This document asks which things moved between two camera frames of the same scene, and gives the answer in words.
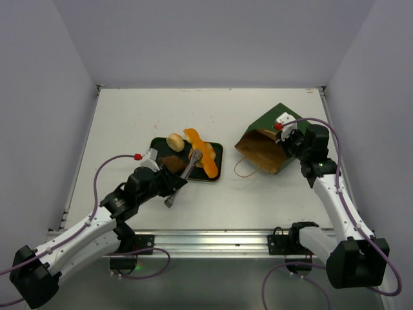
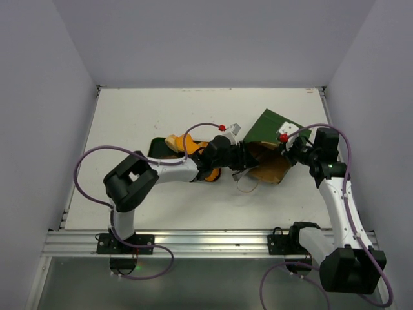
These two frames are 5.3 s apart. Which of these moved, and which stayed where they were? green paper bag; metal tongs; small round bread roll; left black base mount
Moved: green paper bag; metal tongs
Stayed: small round bread roll; left black base mount
